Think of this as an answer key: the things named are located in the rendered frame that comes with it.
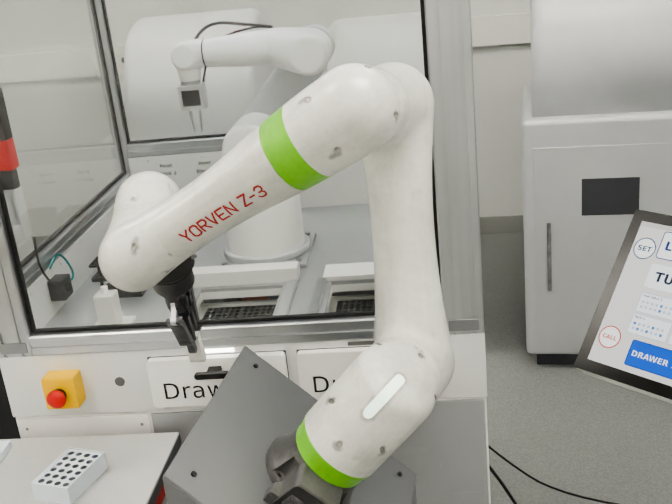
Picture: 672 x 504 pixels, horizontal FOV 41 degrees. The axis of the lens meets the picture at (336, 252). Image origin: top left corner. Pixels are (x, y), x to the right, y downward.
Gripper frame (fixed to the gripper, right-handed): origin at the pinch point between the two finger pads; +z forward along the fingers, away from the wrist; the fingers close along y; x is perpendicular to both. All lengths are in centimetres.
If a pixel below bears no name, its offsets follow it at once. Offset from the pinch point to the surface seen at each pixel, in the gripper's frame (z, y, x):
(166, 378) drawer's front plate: 15.0, -5.6, -10.2
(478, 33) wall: 103, -309, 76
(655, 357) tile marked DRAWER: -5, 12, 82
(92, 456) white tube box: 19.1, 10.4, -23.3
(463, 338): 11, -9, 51
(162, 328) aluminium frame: 6.2, -11.4, -10.1
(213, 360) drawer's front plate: 11.5, -6.9, 0.3
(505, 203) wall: 193, -280, 88
